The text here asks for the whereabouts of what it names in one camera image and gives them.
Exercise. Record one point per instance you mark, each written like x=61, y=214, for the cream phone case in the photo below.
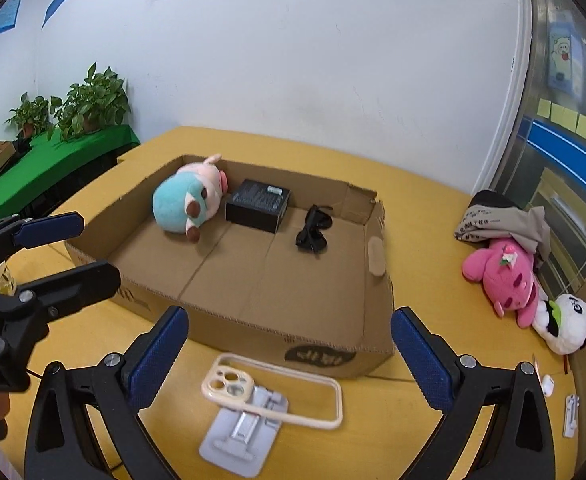
x=315, y=401

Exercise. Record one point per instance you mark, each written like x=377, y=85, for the cardboard box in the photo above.
x=249, y=291

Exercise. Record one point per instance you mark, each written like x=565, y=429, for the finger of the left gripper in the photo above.
x=28, y=313
x=17, y=233

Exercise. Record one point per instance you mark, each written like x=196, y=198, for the white panda plush toy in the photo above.
x=562, y=323

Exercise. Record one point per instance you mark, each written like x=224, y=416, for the yellow sticky notes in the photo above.
x=563, y=116

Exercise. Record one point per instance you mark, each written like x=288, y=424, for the pink plush toy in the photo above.
x=507, y=272

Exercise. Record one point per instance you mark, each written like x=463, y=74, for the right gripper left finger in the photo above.
x=62, y=443

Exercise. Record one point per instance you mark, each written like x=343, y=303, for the grey printed cloth bag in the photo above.
x=492, y=215

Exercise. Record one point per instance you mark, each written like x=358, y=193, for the green covered bench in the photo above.
x=53, y=170

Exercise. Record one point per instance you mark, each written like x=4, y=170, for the potted green plant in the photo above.
x=99, y=101
x=31, y=117

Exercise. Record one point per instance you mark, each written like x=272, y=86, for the small white packet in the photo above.
x=571, y=416

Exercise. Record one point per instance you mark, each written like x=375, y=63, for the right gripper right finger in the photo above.
x=518, y=442

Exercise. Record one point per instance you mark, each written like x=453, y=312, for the pig plush teal body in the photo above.
x=186, y=200

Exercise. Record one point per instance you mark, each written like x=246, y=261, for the white phone stand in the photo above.
x=240, y=442

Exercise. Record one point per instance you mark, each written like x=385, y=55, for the cartoon poster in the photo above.
x=566, y=55

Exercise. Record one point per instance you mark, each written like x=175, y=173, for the black product box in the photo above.
x=257, y=205

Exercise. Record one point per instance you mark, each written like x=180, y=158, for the black sunglasses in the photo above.
x=310, y=238

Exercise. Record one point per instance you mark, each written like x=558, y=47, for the pink white pen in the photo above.
x=547, y=383

